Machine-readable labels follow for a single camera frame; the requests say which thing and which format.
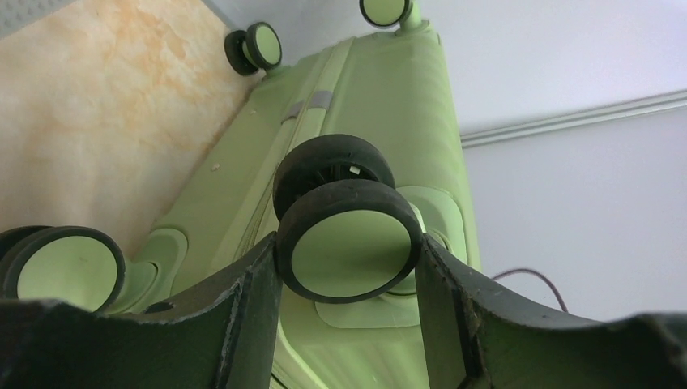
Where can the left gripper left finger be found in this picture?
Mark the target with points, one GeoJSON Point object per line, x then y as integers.
{"type": "Point", "coordinates": [219, 333]}

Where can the green hard-shell suitcase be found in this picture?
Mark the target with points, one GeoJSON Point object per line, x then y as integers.
{"type": "Point", "coordinates": [351, 157]}

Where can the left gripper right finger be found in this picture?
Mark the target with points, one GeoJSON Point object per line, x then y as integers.
{"type": "Point", "coordinates": [479, 334]}

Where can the right aluminium corner post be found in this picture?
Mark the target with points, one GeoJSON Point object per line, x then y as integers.
{"type": "Point", "coordinates": [608, 113]}

